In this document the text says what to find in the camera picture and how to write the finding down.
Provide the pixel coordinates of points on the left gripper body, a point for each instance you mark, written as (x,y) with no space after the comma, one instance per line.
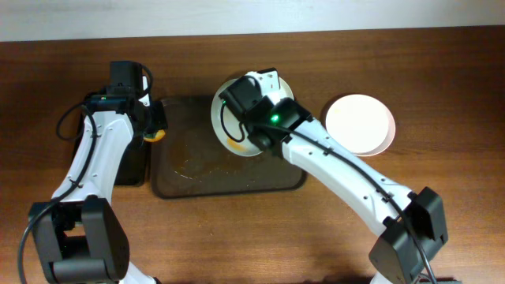
(158,119)

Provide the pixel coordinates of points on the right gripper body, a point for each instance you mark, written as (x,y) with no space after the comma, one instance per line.
(237,96)

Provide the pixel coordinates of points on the green and yellow sponge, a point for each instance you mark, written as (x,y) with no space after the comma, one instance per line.
(154,137)

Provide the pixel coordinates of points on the white plate top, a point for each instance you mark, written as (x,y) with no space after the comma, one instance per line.
(244,148)

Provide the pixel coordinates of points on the white plate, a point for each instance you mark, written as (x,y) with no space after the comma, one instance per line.
(360,123)
(244,148)

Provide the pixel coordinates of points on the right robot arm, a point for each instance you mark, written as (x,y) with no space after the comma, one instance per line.
(257,112)

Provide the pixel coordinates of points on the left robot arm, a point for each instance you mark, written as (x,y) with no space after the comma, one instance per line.
(76,233)

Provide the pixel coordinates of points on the small black tray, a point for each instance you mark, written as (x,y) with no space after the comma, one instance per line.
(132,168)

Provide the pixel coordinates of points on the brown plastic serving tray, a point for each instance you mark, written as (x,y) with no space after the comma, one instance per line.
(190,161)

